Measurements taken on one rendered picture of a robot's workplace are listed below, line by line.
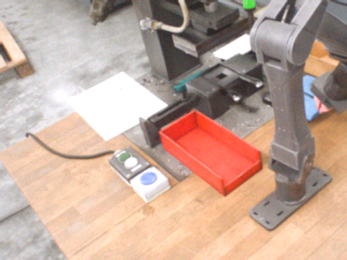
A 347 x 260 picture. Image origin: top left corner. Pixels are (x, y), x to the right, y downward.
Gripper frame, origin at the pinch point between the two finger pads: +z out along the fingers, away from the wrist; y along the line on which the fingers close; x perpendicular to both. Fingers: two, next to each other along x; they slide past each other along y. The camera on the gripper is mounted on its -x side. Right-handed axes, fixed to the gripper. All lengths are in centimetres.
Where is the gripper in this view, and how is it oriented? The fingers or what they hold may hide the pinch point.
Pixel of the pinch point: (320, 110)
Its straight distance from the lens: 120.9
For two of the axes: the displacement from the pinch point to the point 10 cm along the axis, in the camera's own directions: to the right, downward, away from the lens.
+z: -1.7, 5.2, 8.4
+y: -6.1, -7.3, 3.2
